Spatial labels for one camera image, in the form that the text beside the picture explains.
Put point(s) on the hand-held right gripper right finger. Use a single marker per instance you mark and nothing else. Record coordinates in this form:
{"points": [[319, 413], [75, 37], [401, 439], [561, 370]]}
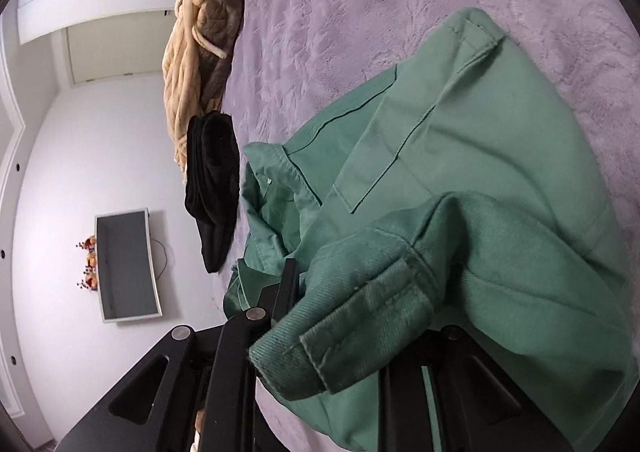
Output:
{"points": [[400, 412]]}

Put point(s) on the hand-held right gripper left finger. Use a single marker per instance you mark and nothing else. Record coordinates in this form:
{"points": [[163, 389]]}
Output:
{"points": [[280, 302]]}

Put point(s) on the green work jacket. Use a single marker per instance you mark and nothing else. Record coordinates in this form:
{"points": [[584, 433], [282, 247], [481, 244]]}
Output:
{"points": [[475, 157]]}

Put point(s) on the black cloth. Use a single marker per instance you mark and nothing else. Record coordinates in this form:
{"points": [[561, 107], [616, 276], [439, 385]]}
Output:
{"points": [[212, 192]]}

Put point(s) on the red berry decoration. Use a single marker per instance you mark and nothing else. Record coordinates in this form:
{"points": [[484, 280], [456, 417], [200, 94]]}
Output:
{"points": [[90, 262]]}

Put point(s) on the beige ribbed cloth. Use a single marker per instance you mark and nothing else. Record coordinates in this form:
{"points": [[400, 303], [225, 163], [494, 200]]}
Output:
{"points": [[185, 82]]}

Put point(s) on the brown quilted cloth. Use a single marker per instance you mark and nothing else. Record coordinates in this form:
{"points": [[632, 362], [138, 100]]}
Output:
{"points": [[220, 7]]}

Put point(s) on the purple embossed blanket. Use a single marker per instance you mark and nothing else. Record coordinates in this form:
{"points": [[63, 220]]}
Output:
{"points": [[350, 7]]}

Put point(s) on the wall television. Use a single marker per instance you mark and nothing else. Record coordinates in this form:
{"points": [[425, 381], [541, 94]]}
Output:
{"points": [[127, 267]]}

